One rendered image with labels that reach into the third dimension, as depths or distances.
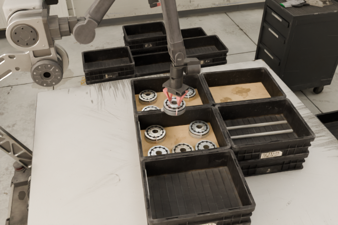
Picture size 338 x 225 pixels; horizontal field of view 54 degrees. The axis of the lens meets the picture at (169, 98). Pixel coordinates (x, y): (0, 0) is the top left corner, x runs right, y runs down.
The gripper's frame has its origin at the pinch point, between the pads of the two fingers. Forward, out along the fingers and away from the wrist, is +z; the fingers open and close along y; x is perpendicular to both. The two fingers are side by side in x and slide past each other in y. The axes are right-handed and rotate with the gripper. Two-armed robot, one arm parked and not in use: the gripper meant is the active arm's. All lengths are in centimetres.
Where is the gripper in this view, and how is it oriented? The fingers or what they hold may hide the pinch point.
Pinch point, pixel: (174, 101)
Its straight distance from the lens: 151.5
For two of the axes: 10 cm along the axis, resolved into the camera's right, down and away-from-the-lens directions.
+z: -0.4, 8.0, 6.0
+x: -5.8, 4.7, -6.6
